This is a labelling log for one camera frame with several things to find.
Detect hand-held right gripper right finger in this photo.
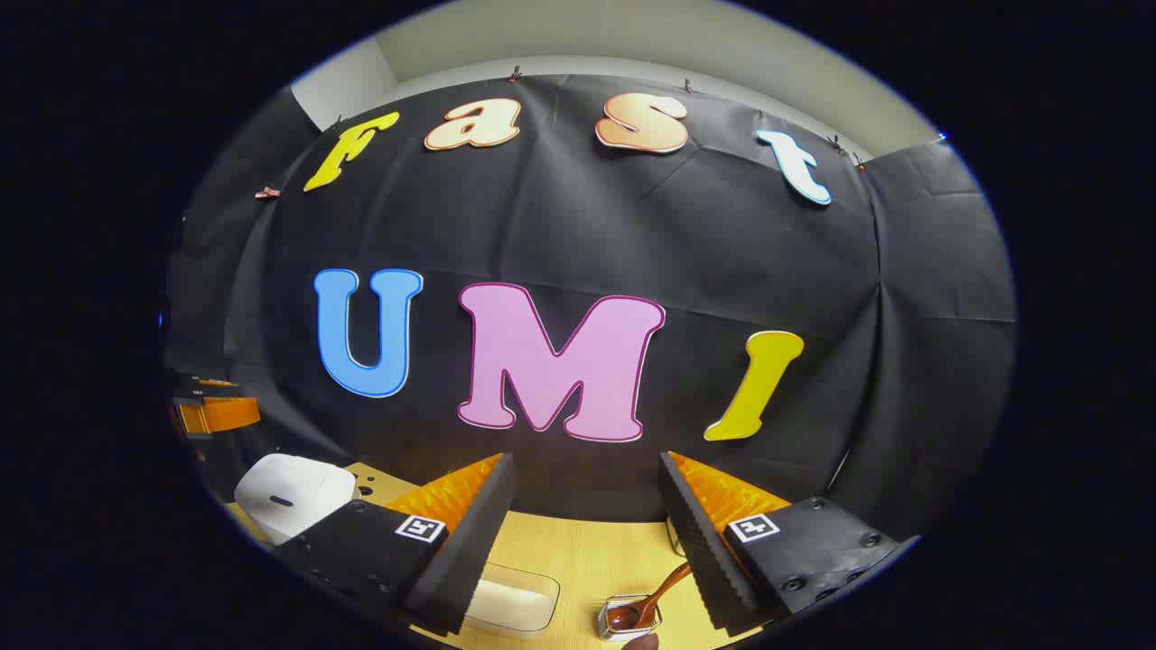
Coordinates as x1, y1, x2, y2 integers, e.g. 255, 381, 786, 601
659, 451, 904, 637

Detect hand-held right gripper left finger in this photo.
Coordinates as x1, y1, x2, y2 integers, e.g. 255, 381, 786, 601
275, 451, 517, 637

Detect brown wooden spoon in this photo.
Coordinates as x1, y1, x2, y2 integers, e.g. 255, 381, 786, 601
607, 562, 695, 633

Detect white rice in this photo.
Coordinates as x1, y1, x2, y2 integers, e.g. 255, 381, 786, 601
470, 578, 552, 633

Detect metal wire chopstick holder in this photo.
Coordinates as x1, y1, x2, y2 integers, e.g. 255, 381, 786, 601
598, 593, 663, 642

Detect white rice cooker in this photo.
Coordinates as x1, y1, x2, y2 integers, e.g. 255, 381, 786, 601
235, 453, 359, 545

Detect clear plastic container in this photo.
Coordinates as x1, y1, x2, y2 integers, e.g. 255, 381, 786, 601
465, 562, 561, 640

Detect black backdrop cloth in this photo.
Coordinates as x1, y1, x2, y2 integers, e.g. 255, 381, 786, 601
163, 72, 1020, 543

